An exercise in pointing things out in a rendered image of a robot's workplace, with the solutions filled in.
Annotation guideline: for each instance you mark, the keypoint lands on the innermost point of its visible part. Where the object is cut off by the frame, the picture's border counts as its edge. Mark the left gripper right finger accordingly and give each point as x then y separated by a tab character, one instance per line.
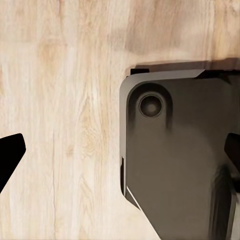
232	149

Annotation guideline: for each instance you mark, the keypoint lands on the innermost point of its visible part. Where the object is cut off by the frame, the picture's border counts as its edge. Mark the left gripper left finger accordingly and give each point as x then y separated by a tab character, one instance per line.
12	149

